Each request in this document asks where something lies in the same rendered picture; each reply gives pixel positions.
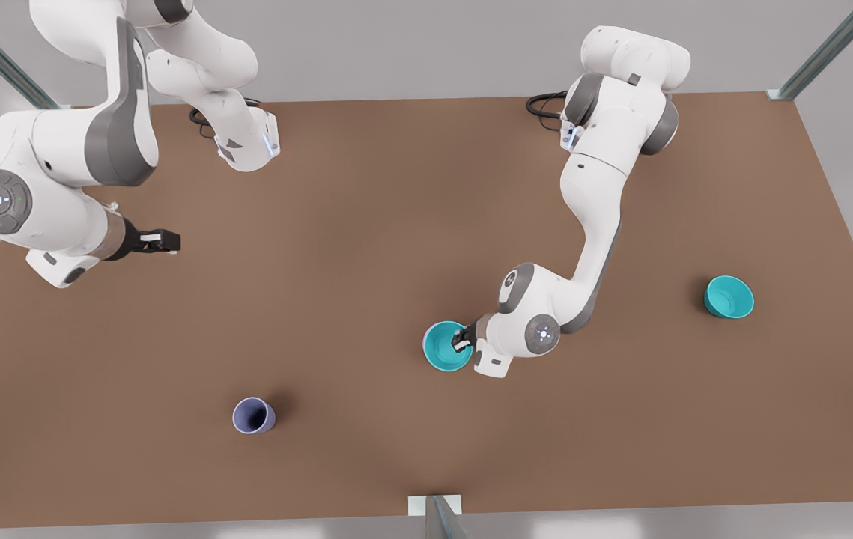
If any black cable loop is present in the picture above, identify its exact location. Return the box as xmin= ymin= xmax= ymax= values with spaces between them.
xmin=525 ymin=91 xmax=570 ymax=122
xmin=188 ymin=97 xmax=263 ymax=141

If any teal bowl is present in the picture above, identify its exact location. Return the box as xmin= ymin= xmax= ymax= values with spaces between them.
xmin=422 ymin=320 xmax=475 ymax=373
xmin=703 ymin=275 xmax=756 ymax=320

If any purple cup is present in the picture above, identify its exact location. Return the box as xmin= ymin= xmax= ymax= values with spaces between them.
xmin=232 ymin=397 xmax=278 ymax=436

